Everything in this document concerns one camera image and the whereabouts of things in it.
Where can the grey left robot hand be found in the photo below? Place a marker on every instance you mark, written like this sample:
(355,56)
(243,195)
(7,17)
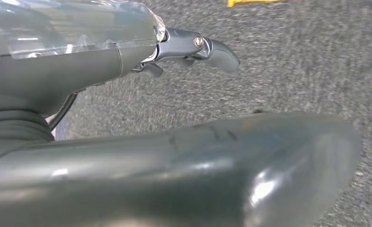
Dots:
(79,75)

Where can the yellow floor tape square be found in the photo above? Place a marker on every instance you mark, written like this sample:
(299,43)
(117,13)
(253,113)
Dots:
(252,2)

